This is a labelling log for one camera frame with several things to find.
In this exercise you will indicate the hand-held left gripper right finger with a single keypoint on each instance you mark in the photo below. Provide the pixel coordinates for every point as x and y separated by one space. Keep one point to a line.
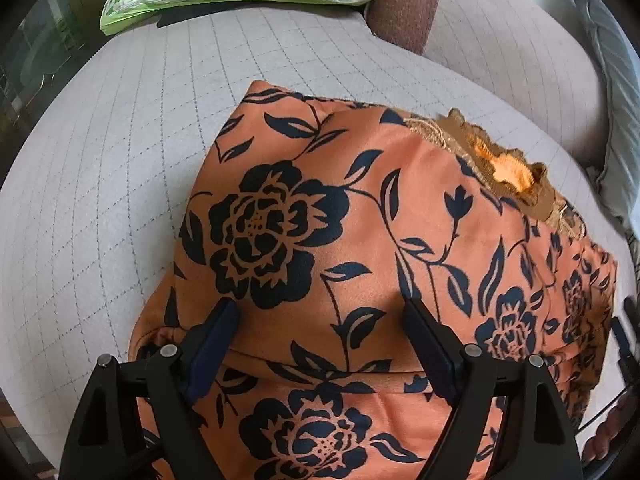
430 345

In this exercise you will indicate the orange black floral garment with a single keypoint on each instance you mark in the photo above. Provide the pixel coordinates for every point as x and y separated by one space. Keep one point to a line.
350 210

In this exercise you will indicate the light grey pillow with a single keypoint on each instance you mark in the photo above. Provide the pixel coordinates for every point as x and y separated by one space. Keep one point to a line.
620 110

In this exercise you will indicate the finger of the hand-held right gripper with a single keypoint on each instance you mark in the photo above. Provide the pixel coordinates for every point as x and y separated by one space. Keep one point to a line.
625 340

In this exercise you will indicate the beige quilted sofa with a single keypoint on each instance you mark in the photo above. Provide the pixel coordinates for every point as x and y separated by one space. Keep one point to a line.
125 135

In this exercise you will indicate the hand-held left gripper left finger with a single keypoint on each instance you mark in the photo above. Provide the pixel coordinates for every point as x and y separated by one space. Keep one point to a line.
215 350

